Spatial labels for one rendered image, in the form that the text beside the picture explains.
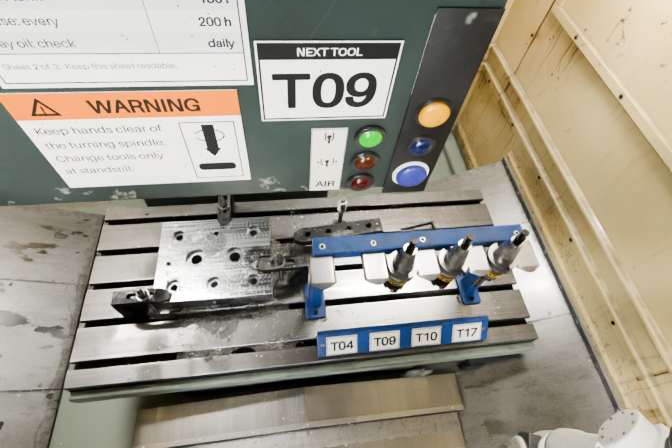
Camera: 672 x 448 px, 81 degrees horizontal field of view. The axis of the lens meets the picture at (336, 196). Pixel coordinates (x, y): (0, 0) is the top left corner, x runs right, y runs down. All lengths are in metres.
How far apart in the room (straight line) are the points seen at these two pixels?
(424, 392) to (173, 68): 1.14
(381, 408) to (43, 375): 0.98
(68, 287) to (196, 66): 1.36
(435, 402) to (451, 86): 1.07
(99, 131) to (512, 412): 1.23
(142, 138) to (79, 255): 1.32
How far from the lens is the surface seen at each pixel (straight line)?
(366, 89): 0.30
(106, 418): 1.45
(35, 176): 0.41
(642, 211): 1.18
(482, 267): 0.90
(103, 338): 1.20
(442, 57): 0.30
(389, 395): 1.25
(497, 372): 1.36
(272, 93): 0.30
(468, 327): 1.14
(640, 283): 1.21
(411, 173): 0.38
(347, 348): 1.06
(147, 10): 0.27
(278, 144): 0.34
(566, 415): 1.36
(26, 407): 1.51
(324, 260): 0.82
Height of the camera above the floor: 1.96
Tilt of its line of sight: 55 degrees down
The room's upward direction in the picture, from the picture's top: 8 degrees clockwise
